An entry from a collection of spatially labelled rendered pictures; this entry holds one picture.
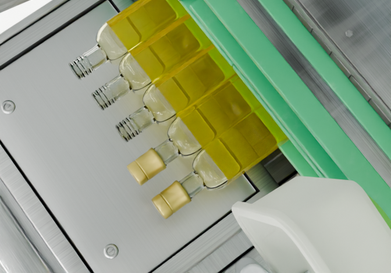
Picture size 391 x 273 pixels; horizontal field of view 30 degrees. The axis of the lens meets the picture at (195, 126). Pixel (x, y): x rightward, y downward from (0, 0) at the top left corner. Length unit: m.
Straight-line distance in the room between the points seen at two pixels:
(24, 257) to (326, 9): 0.58
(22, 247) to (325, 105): 0.51
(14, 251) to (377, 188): 0.55
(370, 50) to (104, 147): 0.45
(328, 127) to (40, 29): 0.53
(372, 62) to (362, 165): 0.13
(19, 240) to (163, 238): 0.22
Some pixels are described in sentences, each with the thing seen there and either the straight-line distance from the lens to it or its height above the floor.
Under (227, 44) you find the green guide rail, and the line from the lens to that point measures 1.00.
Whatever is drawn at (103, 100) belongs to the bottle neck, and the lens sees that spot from 1.03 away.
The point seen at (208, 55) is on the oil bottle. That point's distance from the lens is 1.03.
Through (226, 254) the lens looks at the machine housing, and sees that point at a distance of 1.15.
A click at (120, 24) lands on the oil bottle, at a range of 1.05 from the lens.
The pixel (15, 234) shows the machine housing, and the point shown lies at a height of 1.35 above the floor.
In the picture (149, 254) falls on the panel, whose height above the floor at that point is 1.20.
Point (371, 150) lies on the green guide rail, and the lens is 0.91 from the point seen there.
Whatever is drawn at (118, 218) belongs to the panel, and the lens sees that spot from 1.13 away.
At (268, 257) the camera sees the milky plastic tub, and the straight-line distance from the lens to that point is 0.74.
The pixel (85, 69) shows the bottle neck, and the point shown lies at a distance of 1.05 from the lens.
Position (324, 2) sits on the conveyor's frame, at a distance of 0.94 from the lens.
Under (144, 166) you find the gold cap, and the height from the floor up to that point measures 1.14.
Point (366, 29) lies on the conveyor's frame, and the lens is 0.94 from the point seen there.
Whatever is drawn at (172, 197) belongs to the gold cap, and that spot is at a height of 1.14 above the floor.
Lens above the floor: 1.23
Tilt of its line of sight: 10 degrees down
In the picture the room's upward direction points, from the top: 126 degrees counter-clockwise
